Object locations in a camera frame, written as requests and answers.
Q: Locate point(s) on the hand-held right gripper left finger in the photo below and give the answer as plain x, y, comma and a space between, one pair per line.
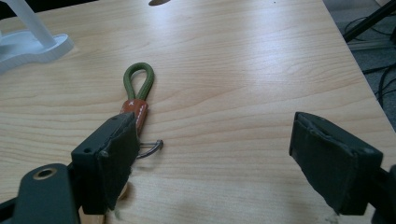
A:
102, 161

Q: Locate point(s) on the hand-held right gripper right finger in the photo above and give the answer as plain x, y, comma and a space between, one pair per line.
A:
336, 161

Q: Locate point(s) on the white plastic stand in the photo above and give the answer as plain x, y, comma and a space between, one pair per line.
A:
34, 46

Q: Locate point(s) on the black stand leg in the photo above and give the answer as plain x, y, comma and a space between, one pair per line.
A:
369, 21

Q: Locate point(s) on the aluminium rail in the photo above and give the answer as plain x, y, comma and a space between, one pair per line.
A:
372, 46

